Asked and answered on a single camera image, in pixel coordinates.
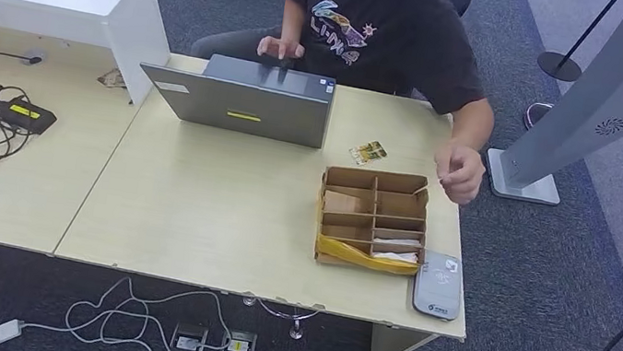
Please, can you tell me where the person's left hand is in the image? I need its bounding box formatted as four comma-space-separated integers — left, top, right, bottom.
428, 136, 490, 209

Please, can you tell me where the person's right hand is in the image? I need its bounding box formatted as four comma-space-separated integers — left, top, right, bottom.
255, 34, 308, 65

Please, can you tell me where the colourful ID card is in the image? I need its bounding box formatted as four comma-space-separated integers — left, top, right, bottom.
347, 136, 390, 170

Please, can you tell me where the person's shoe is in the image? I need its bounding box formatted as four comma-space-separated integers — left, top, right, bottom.
522, 99, 555, 135

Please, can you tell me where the person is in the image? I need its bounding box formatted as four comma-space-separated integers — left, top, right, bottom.
172, 0, 512, 209

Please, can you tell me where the grey card reader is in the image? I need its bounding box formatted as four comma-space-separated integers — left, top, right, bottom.
409, 249, 468, 324

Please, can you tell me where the grey laptop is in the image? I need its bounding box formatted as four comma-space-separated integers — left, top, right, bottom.
131, 42, 339, 152

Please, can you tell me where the cardboard divider box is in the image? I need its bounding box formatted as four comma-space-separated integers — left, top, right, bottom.
309, 161, 437, 279

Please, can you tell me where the yellow plastic strip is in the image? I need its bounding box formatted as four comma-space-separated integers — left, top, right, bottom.
312, 230, 424, 279

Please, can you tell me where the black stanchion pole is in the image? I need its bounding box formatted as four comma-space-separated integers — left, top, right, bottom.
534, 0, 620, 88

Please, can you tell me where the grey kiosk stand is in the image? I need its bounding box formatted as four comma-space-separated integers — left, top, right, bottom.
480, 0, 623, 216

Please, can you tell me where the crumpled brown wrapper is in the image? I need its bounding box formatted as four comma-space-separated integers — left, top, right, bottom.
96, 65, 130, 91

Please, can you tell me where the black adapter with yellow label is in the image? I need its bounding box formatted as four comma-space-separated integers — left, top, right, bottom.
0, 96, 60, 138

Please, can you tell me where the metal floor socket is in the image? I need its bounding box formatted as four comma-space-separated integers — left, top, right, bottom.
168, 322, 209, 351
218, 327, 258, 351

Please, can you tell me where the white power cable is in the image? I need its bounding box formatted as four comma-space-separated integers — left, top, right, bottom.
15, 262, 240, 351

